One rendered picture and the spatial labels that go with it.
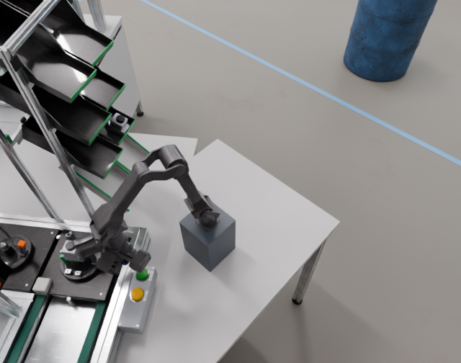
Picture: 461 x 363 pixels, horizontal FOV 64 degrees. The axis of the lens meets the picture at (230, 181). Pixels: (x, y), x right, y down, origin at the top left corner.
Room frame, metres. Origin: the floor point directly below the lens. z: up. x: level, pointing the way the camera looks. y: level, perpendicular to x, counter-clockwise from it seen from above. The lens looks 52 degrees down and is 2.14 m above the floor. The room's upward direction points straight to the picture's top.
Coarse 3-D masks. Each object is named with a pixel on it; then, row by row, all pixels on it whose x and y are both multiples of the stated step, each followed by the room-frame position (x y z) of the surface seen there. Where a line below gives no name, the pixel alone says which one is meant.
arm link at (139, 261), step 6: (126, 240) 0.54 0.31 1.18; (102, 246) 0.55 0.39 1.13; (120, 246) 0.52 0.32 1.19; (126, 246) 0.53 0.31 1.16; (120, 252) 0.51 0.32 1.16; (126, 252) 0.52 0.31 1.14; (138, 252) 0.52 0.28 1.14; (144, 252) 0.52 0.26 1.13; (132, 258) 0.51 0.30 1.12; (138, 258) 0.50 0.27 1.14; (144, 258) 0.50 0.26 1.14; (150, 258) 0.51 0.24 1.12; (132, 264) 0.49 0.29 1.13; (138, 264) 0.48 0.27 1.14; (144, 264) 0.49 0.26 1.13; (138, 270) 0.47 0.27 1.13
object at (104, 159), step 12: (24, 132) 0.83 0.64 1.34; (36, 132) 0.82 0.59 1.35; (60, 132) 0.90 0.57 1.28; (36, 144) 0.83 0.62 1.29; (48, 144) 0.81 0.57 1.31; (72, 144) 0.86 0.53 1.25; (84, 144) 0.88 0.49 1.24; (96, 144) 0.89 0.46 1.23; (108, 144) 0.90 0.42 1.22; (72, 156) 0.79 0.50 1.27; (84, 156) 0.83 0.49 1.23; (96, 156) 0.84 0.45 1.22; (108, 156) 0.85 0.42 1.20; (84, 168) 0.78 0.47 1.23; (96, 168) 0.80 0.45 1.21; (108, 168) 0.81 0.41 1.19
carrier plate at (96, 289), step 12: (60, 240) 0.66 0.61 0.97; (72, 240) 0.66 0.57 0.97; (48, 264) 0.57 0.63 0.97; (48, 276) 0.52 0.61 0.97; (60, 276) 0.52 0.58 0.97; (96, 276) 0.52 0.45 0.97; (108, 276) 0.52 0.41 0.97; (60, 288) 0.48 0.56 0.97; (72, 288) 0.48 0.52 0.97; (84, 288) 0.48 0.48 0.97; (96, 288) 0.48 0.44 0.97; (108, 288) 0.48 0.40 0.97; (96, 300) 0.44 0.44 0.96
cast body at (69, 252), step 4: (64, 244) 0.58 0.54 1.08; (68, 244) 0.57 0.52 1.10; (72, 244) 0.57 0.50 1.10; (64, 248) 0.56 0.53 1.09; (68, 248) 0.56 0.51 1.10; (72, 248) 0.56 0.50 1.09; (60, 252) 0.57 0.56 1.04; (64, 252) 0.55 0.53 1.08; (68, 252) 0.55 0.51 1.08; (72, 252) 0.55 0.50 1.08; (76, 252) 0.56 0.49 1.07; (64, 256) 0.55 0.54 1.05; (68, 256) 0.55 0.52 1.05; (72, 256) 0.55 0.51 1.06; (76, 256) 0.55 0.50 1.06; (68, 260) 0.55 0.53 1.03; (72, 260) 0.55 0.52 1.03; (76, 260) 0.55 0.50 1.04; (80, 260) 0.55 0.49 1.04
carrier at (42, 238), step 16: (0, 224) 0.73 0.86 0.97; (0, 240) 0.66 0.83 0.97; (16, 240) 0.65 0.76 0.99; (32, 240) 0.66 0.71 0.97; (48, 240) 0.66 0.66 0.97; (0, 256) 0.59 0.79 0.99; (16, 256) 0.59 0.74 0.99; (32, 256) 0.60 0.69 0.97; (48, 256) 0.60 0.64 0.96; (16, 272) 0.54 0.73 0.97; (32, 272) 0.54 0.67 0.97; (16, 288) 0.48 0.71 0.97
